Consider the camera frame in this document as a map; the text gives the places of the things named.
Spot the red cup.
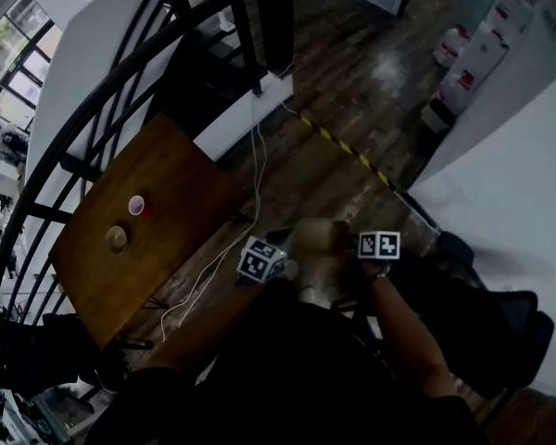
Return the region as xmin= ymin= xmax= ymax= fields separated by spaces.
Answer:
xmin=127 ymin=194 xmax=154 ymax=219

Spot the person's right forearm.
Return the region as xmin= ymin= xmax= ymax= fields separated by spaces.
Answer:
xmin=363 ymin=261 xmax=460 ymax=401

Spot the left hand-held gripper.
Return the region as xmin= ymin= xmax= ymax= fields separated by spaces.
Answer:
xmin=236 ymin=227 xmax=300 ymax=286

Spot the white waste bin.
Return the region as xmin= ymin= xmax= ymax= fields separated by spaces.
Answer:
xmin=419 ymin=96 xmax=458 ymax=135

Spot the person's dark t-shirt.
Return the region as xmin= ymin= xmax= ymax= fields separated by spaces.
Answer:
xmin=82 ymin=275 xmax=492 ymax=445

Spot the person's left forearm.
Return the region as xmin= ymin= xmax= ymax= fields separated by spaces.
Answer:
xmin=141 ymin=278 xmax=272 ymax=379

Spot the black metal stair railing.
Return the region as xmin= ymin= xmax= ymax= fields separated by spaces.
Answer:
xmin=0 ymin=0 xmax=296 ymax=342

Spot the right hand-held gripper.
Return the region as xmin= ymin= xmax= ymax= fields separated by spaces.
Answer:
xmin=349 ymin=230 xmax=402 ymax=268

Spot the beige plastic bowl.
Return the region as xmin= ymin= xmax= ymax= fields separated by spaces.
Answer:
xmin=104 ymin=223 xmax=133 ymax=255

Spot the window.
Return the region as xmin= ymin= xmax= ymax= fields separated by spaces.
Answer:
xmin=0 ymin=0 xmax=59 ymax=132

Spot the white floor cable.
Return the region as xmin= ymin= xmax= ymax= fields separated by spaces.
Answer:
xmin=159 ymin=53 xmax=298 ymax=343

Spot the beige rectangular plastic tray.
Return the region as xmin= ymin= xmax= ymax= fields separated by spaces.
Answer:
xmin=290 ymin=217 xmax=352 ymax=255

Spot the yellow-black floor tape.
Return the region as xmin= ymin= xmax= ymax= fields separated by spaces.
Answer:
xmin=297 ymin=111 xmax=399 ymax=195

